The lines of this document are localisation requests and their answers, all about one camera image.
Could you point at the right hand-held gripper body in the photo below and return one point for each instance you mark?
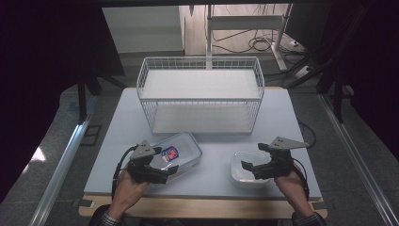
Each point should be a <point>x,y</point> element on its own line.
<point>276,163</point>

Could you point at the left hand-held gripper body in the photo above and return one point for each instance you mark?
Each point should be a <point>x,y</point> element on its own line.
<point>145,166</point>

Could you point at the white square bowl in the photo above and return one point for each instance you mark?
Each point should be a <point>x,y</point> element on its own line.
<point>247,177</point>

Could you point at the clear lidded food container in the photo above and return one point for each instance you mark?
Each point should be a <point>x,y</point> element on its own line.
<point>180,155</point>

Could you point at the person's left hand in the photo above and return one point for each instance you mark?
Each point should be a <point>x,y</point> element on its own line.
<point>131,188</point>

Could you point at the person's right hand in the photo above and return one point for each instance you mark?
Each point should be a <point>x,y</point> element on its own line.
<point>290,185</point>

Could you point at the white power strip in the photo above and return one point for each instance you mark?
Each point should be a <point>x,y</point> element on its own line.
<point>303,72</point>

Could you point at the black metal stand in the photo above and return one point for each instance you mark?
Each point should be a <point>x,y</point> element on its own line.
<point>82,100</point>

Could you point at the white cabinet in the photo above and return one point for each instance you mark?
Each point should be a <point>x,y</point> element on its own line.
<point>142,29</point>

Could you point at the dark curtain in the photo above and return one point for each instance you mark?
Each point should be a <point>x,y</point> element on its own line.
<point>370,62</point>
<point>37,78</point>

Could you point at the aluminium rail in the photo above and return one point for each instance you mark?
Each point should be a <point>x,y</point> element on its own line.
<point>59,166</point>
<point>354,150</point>

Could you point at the white desk frame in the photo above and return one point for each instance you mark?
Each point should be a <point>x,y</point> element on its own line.
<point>244,22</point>

